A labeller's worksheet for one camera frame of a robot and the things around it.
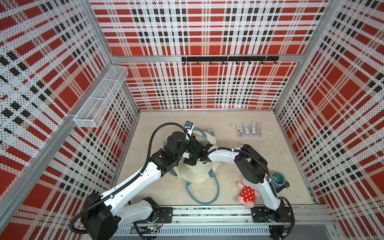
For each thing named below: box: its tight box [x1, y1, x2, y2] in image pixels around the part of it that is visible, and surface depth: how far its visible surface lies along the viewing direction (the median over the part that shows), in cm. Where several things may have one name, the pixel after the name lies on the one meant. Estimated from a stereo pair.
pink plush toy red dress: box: [236, 181, 262, 209], surface depth 76 cm
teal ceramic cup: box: [271, 171, 286, 187], surface depth 82 cm
